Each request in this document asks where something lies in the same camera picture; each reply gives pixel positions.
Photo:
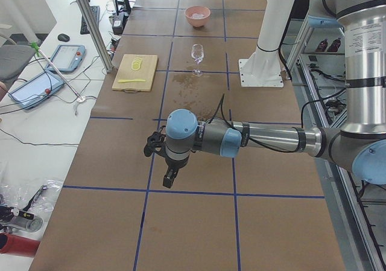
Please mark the aluminium frame post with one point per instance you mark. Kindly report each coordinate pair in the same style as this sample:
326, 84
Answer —
95, 34

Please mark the teach pendant near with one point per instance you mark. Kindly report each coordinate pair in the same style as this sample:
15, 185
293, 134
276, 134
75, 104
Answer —
36, 90

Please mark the clear ice cubes pile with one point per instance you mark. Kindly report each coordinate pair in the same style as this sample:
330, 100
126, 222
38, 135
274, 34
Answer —
198, 16

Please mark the teach pendant far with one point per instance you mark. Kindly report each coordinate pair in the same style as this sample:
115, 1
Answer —
67, 58

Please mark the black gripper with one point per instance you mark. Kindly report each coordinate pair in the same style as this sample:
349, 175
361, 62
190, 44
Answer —
175, 163

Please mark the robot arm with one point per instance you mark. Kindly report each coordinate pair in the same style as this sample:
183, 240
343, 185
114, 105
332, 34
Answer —
357, 146

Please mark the white pedestal base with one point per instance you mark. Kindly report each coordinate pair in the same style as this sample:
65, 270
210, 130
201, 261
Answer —
262, 69

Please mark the teach pendant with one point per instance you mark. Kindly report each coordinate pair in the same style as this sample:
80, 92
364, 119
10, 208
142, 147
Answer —
67, 58
36, 90

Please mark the yellow plastic knife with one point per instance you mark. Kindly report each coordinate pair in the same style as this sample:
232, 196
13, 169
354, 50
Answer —
135, 80

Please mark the pink bowl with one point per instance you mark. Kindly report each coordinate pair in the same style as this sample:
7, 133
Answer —
197, 9

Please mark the clear wine glass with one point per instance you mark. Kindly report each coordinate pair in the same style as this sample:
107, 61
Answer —
197, 53

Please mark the black box device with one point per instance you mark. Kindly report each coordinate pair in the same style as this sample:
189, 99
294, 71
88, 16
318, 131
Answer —
118, 22

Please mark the black computer mouse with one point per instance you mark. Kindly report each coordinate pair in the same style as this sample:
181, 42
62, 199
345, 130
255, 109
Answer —
63, 37

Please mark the red cylinder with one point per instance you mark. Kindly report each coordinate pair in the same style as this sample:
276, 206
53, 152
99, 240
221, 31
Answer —
19, 246

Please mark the bamboo cutting board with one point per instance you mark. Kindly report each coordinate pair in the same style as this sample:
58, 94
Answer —
147, 71

